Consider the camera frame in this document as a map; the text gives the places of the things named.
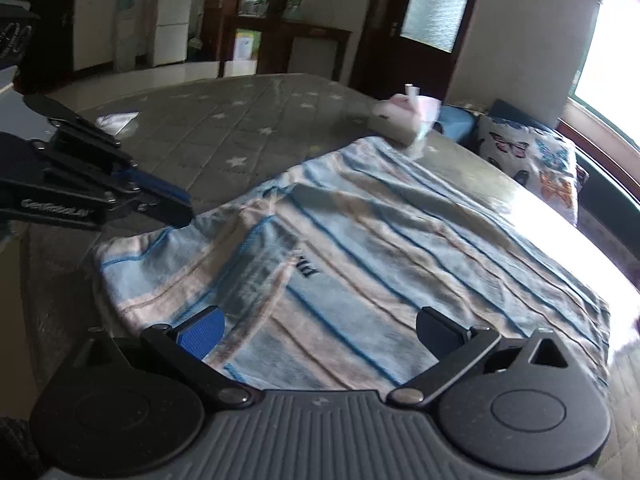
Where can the blue pillow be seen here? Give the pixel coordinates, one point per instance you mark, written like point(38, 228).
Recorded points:
point(456, 125)

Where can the dark wooden cabinet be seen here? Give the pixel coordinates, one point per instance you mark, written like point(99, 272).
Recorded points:
point(265, 20)

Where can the blue striped shirt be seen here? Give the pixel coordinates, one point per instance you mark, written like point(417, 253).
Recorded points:
point(380, 260)

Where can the bright window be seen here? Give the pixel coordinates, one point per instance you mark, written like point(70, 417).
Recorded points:
point(612, 45)

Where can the wooden door with frosted glass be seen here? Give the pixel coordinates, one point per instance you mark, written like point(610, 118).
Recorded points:
point(425, 15)

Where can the white refrigerator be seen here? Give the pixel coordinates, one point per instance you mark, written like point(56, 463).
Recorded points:
point(172, 17)

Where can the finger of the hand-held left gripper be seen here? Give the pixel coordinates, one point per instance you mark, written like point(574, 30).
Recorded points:
point(75, 120)
point(160, 199)

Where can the butterfly print pillow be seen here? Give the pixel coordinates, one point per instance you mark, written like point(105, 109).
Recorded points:
point(532, 165)

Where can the pink tissue box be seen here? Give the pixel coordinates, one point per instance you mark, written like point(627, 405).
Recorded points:
point(402, 120)

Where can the grey star-print mattress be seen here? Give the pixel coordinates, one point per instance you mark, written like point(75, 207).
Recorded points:
point(225, 120)

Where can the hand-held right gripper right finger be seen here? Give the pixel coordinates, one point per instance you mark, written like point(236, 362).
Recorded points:
point(436, 327)

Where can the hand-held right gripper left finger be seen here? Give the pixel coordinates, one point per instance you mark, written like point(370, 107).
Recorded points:
point(204, 334)

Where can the white water dispenser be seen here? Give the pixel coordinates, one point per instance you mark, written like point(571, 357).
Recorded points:
point(125, 27)

